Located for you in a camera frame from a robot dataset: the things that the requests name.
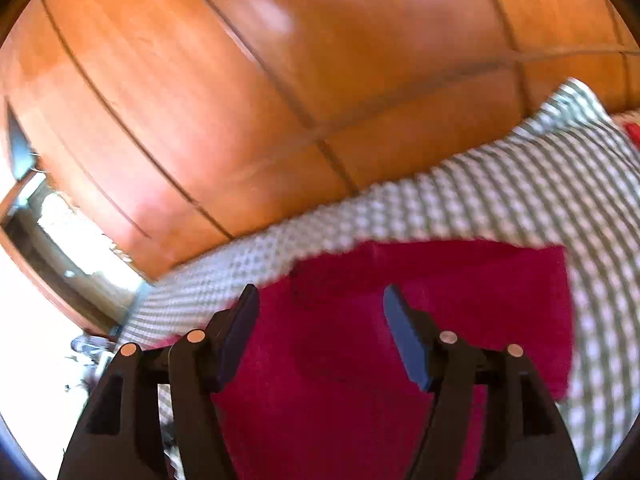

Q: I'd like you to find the bright window with frame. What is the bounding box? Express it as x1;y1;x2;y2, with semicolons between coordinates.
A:
1;103;148;338

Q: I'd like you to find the crimson red knit garment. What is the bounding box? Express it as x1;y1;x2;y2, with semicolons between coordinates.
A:
213;240;573;479

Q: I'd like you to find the green white checkered bedsheet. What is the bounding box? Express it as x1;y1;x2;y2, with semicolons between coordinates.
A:
120;78;639;479

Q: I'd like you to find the orange wooden wardrobe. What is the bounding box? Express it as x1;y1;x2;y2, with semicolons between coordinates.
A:
1;0;639;278

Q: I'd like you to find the red patchwork pillow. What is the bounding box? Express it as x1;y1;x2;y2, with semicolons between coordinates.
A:
624;122;640;148

